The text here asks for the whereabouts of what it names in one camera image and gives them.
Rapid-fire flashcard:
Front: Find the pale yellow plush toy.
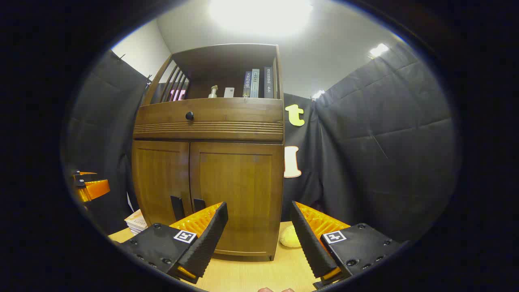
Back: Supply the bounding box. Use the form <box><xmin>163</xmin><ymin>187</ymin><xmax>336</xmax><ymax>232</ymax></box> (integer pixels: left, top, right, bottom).
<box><xmin>279</xmin><ymin>224</ymin><xmax>302</xmax><ymax>249</ymax></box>

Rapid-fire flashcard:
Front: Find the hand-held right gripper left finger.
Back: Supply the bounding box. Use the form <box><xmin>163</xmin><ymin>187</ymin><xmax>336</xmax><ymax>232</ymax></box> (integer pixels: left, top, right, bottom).
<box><xmin>118</xmin><ymin>202</ymin><xmax>228</xmax><ymax>284</ymax></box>

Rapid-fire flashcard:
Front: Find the wooden shoe cabinet door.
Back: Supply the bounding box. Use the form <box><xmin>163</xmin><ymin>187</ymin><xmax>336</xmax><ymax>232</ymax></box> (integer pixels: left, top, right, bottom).
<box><xmin>190</xmin><ymin>142</ymin><xmax>283</xmax><ymax>257</ymax></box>
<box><xmin>132</xmin><ymin>140</ymin><xmax>192</xmax><ymax>228</ymax></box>

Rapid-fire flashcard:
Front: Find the wooden double-door shoe cabinet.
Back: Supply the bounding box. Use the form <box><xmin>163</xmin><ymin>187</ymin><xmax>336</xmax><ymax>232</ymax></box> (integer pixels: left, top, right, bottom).
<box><xmin>132</xmin><ymin>43</ymin><xmax>284</xmax><ymax>261</ymax></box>

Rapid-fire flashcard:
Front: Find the dark spine book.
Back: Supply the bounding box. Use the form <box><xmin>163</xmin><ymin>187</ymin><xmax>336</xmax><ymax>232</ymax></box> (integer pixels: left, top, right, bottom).
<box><xmin>264</xmin><ymin>67</ymin><xmax>275</xmax><ymax>99</ymax></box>

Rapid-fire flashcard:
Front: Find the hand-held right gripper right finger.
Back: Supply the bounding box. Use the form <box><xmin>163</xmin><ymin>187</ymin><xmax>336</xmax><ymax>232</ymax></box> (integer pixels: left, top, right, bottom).
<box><xmin>290</xmin><ymin>201</ymin><xmax>408</xmax><ymax>289</ymax></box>

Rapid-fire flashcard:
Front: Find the black backdrop cloth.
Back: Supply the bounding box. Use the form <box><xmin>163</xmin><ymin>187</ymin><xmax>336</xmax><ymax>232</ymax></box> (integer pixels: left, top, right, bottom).
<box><xmin>63</xmin><ymin>41</ymin><xmax>461</xmax><ymax>244</ymax></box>

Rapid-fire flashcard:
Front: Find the cream cover book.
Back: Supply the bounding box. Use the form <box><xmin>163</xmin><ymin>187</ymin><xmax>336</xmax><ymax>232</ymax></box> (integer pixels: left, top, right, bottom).
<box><xmin>124</xmin><ymin>209</ymin><xmax>148</xmax><ymax>229</ymax></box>

